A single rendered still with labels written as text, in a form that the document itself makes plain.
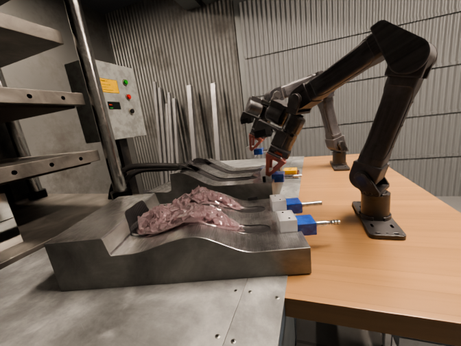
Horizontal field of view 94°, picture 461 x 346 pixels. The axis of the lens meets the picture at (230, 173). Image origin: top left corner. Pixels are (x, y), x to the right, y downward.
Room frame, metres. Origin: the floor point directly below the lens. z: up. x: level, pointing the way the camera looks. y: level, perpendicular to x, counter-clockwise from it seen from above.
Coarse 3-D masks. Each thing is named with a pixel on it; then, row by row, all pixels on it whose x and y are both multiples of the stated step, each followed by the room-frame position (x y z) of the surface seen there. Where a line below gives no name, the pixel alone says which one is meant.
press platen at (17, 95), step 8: (0, 88) 0.76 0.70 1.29; (8, 88) 0.78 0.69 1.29; (16, 88) 0.80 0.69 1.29; (0, 96) 0.75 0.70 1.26; (8, 96) 0.77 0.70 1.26; (16, 96) 0.79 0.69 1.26; (24, 96) 0.81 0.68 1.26; (32, 96) 0.84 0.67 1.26; (40, 96) 0.86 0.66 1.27; (48, 96) 0.88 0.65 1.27; (56, 96) 0.91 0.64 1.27; (64, 96) 0.94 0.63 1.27; (72, 96) 0.97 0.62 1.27; (80, 96) 1.00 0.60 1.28; (24, 104) 0.83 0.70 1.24; (32, 104) 0.85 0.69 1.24; (40, 104) 0.87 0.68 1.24; (48, 104) 0.89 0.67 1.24; (56, 104) 0.92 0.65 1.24; (64, 104) 0.94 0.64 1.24; (72, 104) 0.96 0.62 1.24; (80, 104) 1.00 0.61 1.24
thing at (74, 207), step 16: (16, 208) 1.10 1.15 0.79; (32, 208) 1.06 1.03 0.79; (48, 208) 1.03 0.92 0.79; (64, 208) 0.99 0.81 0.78; (80, 208) 0.96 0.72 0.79; (96, 208) 0.93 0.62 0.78; (32, 224) 0.82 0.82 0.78; (48, 224) 0.80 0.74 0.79; (64, 224) 0.78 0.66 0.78; (32, 240) 0.67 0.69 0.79; (48, 240) 0.66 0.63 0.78; (0, 256) 0.59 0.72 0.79; (16, 256) 0.58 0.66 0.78
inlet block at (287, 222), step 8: (280, 216) 0.42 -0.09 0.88; (288, 216) 0.42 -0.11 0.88; (296, 216) 0.44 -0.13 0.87; (304, 216) 0.43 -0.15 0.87; (280, 224) 0.40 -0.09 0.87; (288, 224) 0.40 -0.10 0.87; (296, 224) 0.40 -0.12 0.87; (304, 224) 0.40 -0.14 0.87; (312, 224) 0.40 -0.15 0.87; (320, 224) 0.41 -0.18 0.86; (328, 224) 0.42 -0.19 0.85; (280, 232) 0.40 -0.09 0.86; (288, 232) 0.40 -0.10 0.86; (304, 232) 0.40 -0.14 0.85; (312, 232) 0.40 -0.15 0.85
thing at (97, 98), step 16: (64, 0) 1.00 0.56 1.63; (80, 16) 1.02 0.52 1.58; (80, 32) 1.01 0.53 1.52; (80, 48) 1.00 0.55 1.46; (80, 64) 1.01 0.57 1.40; (0, 80) 1.27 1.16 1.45; (96, 80) 1.01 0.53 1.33; (96, 96) 1.00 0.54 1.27; (96, 112) 1.00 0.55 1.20; (16, 128) 1.27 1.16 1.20; (112, 128) 1.04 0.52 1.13; (16, 144) 1.25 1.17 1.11; (112, 144) 1.01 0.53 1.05; (112, 160) 1.00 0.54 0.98; (112, 176) 1.00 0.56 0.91; (32, 192) 1.24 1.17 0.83; (112, 192) 1.00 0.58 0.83; (128, 192) 1.02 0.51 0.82
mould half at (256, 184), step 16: (176, 176) 0.77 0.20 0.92; (192, 176) 0.74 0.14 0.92; (224, 176) 0.82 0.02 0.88; (240, 176) 0.78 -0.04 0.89; (160, 192) 0.80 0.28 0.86; (176, 192) 0.77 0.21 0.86; (224, 192) 0.70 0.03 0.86; (240, 192) 0.68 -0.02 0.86; (256, 192) 0.66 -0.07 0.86; (272, 192) 0.64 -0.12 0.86
